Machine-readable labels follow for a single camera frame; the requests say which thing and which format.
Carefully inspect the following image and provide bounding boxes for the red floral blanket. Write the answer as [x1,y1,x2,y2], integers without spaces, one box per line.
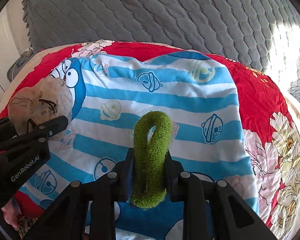
[0,40,300,240]

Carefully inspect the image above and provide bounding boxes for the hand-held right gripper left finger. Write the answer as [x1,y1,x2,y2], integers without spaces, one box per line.
[22,148,135,240]

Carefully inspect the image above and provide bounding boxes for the leopard print hair scrunchie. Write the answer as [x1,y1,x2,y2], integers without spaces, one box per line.
[16,216,39,239]

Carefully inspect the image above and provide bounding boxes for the grey quilted pillow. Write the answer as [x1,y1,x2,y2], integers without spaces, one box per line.
[21,0,300,105]

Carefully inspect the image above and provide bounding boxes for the beige sock with face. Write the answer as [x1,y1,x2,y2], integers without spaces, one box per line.
[7,76,73,140]

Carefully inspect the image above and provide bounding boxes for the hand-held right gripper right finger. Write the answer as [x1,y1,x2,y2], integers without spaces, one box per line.
[165,152,278,240]

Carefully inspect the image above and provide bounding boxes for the blue striped printed cloth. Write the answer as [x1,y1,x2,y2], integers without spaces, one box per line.
[19,50,260,240]

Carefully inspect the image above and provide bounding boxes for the person's left hand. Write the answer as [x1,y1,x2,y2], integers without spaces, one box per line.
[0,198,20,230]

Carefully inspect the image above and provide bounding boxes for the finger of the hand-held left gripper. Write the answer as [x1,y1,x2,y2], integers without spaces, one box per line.
[0,117,18,146]
[0,116,69,147]

